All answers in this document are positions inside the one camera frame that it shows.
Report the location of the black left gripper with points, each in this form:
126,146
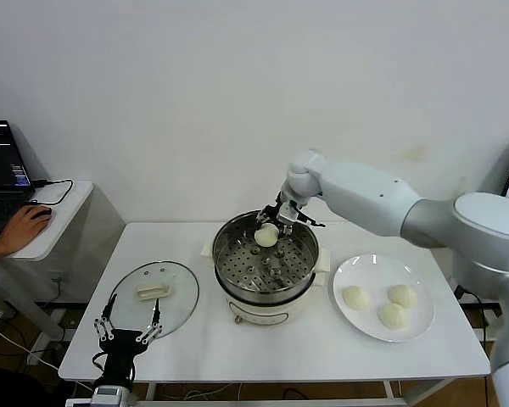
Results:
119,345

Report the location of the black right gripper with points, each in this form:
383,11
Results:
286,229

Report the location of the white steamed baozi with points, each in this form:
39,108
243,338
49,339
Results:
403,295
392,316
356,297
266,236

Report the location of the round glass pot lid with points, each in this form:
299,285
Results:
174,280

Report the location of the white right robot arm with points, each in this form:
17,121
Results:
365,191

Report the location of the stainless steel steamer basket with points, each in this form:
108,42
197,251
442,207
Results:
227,235

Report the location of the person's bare hand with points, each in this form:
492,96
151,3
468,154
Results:
21,231

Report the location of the white electric cooking pot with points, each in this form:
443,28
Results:
271,313

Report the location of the white side table with mouse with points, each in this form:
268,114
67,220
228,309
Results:
55,231

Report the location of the round white plate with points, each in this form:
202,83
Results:
420,280

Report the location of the black laptop with dark screen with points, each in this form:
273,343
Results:
0,169

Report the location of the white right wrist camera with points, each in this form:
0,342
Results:
288,211

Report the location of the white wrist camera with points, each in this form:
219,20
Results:
288,211
109,392

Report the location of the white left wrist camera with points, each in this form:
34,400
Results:
109,392

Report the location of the white table frame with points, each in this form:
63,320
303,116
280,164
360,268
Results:
151,390

